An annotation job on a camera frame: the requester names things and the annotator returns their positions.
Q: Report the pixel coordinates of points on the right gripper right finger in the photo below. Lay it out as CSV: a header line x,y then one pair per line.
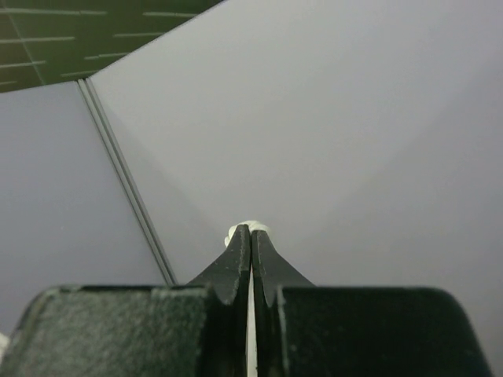
x,y
270,273

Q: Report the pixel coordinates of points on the white t shirt red print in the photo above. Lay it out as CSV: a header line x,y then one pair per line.
x,y
253,226

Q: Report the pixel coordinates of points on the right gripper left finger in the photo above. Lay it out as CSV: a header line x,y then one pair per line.
x,y
226,281

